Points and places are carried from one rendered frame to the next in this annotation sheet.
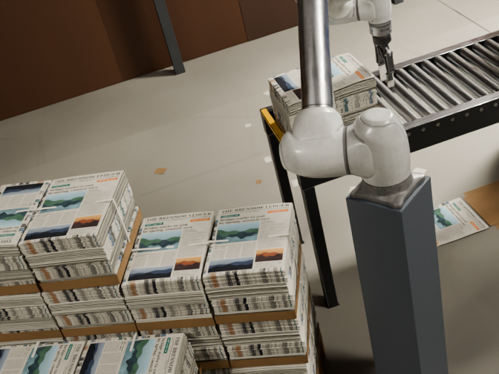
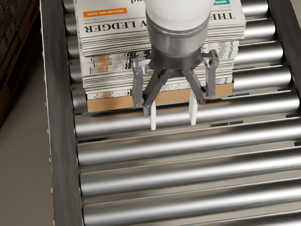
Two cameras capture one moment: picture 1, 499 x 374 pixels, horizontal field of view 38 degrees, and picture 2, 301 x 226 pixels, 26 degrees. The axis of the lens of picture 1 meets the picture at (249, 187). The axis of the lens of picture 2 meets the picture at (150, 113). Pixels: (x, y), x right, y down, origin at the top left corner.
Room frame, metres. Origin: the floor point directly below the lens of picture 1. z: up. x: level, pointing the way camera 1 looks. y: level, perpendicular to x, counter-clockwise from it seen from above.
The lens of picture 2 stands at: (2.65, -1.30, 1.86)
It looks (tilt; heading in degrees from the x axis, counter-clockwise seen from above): 56 degrees down; 89
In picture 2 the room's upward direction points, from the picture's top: straight up
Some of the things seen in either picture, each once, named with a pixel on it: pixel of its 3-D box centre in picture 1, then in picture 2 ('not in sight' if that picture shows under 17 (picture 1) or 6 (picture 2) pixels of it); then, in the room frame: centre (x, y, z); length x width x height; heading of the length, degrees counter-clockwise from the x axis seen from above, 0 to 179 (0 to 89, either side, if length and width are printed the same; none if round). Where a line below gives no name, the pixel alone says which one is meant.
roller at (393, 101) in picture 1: (393, 101); (199, 171); (2.75, -0.71, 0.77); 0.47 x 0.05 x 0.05; 7
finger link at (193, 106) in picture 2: (382, 73); (193, 107); (2.74, -0.67, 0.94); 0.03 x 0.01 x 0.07; 97
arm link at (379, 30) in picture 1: (380, 27); (177, 21); (2.70, -0.68, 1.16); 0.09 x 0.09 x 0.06
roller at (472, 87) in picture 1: (461, 79); not in sight; (2.79, -1.03, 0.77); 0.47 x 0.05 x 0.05; 7
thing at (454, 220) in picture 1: (439, 224); not in sight; (2.77, -0.87, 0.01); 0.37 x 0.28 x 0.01; 97
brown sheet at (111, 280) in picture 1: (93, 248); not in sight; (2.15, 0.61, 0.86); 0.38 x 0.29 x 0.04; 167
